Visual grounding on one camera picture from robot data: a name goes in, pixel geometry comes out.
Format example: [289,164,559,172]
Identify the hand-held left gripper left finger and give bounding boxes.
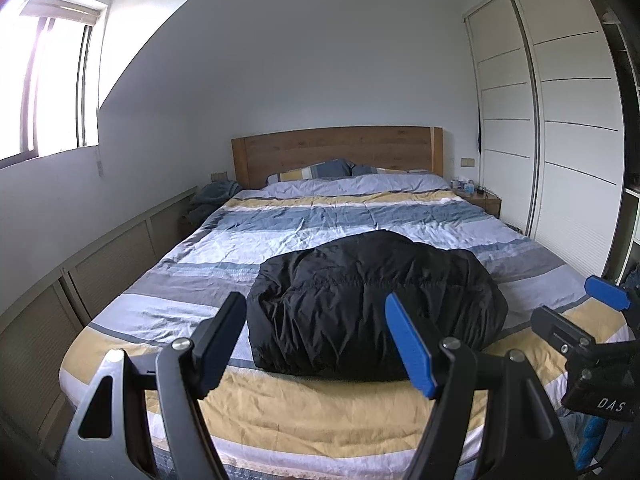
[57,291,247,480]

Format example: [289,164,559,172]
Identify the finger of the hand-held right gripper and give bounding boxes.
[584,274,640,312]
[531,305,602,357]

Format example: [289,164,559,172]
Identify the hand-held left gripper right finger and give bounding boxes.
[384,293,571,480]

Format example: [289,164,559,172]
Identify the black puffer jacket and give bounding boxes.
[247,230,509,383]

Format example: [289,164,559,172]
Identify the blue ribbed object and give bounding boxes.
[574,416,608,470]

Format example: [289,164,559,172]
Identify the striped duvet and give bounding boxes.
[59,175,631,480]

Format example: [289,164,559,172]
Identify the wooden nightstand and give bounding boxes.
[452,187,502,219]

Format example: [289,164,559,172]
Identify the dark blue blanket pile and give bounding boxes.
[187,180,242,223]

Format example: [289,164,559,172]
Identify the blue striped pillow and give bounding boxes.
[266,159,354,186]
[351,164,431,177]

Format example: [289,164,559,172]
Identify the white sliding-door wardrobe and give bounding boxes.
[462,0,628,281]

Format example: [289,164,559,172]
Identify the wooden headboard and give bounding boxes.
[231,126,444,191]

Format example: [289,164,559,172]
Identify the window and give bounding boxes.
[0,0,108,170]

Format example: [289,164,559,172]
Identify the beige roller blind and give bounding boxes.
[20,0,109,25]

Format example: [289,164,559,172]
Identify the beige slatted wall cabinet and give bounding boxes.
[0,186,198,461]

